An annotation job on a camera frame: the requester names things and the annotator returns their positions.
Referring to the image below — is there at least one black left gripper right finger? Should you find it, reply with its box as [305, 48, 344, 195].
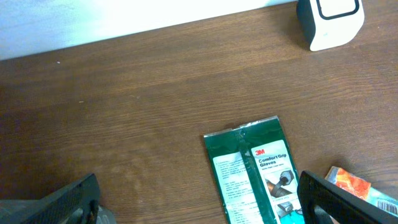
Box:
[297, 170, 397, 223]

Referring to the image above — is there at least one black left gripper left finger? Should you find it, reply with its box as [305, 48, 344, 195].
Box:
[1, 174, 100, 224]

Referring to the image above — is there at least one green 3M wipes pack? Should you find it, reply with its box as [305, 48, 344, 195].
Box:
[203, 116, 304, 224]

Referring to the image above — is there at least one orange snack packet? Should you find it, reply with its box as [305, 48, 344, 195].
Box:
[325, 166, 371, 200]

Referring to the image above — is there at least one teal snack packet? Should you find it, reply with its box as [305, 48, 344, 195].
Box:
[366, 187, 398, 217]

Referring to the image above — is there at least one white barcode scanner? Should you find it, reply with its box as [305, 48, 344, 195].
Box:
[296, 0, 364, 52]

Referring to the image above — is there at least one grey plastic basket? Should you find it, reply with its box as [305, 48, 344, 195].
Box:
[1, 200, 116, 224]

